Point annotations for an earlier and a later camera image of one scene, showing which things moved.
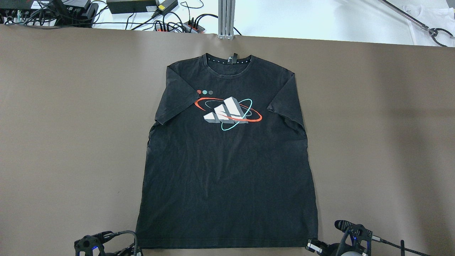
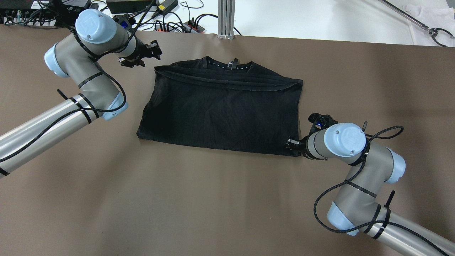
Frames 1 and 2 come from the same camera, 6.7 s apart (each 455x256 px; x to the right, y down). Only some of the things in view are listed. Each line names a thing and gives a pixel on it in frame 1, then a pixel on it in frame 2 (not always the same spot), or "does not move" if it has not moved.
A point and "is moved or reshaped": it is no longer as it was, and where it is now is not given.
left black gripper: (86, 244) → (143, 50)
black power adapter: (127, 6) does not move
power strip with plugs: (189, 26) does not move
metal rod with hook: (433, 32) does not move
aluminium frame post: (226, 10) does not move
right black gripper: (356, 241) → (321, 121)
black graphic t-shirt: (227, 163) is moved or reshaped
